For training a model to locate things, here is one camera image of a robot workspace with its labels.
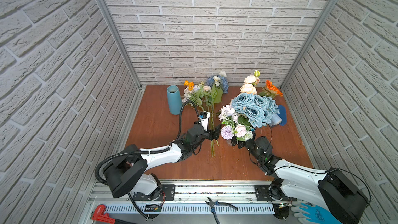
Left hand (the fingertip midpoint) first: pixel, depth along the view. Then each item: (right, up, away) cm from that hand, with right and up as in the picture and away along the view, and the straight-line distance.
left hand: (217, 121), depth 81 cm
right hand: (+12, -4, +1) cm, 12 cm away
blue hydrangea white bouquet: (+2, +22, +25) cm, 34 cm away
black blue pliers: (-3, -37, -11) cm, 38 cm away
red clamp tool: (-54, -39, -14) cm, 68 cm away
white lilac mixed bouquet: (+6, 0, -13) cm, 14 cm away
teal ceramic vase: (-25, +12, +10) cm, 29 cm away
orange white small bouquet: (-12, +16, +22) cm, 30 cm away
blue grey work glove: (+39, -40, -13) cm, 57 cm away
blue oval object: (+47, +2, +22) cm, 52 cm away
